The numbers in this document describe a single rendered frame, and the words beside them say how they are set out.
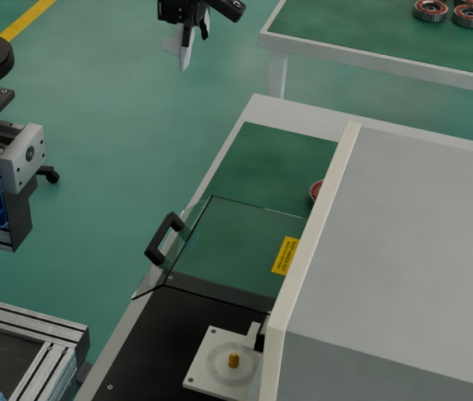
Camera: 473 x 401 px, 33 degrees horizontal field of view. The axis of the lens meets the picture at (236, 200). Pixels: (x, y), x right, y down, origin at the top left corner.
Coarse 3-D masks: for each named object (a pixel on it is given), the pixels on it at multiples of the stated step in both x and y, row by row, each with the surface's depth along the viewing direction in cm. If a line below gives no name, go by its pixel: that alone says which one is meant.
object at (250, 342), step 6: (264, 318) 144; (252, 324) 148; (258, 324) 148; (264, 324) 142; (252, 330) 146; (258, 330) 141; (264, 330) 141; (246, 336) 145; (252, 336) 146; (258, 336) 141; (264, 336) 140; (246, 342) 144; (252, 342) 144; (258, 342) 142; (246, 348) 144; (252, 348) 144; (258, 348) 142
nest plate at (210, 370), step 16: (208, 336) 158; (224, 336) 158; (240, 336) 158; (208, 352) 155; (224, 352) 155; (240, 352) 155; (256, 352) 155; (192, 368) 152; (208, 368) 152; (224, 368) 152; (240, 368) 152; (256, 368) 152; (192, 384) 149; (208, 384) 149; (224, 384) 149; (240, 384) 149; (240, 400) 147
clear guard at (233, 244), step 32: (192, 224) 141; (224, 224) 141; (256, 224) 141; (288, 224) 141; (192, 256) 134; (224, 256) 134; (256, 256) 135; (192, 288) 128; (224, 288) 129; (256, 288) 129
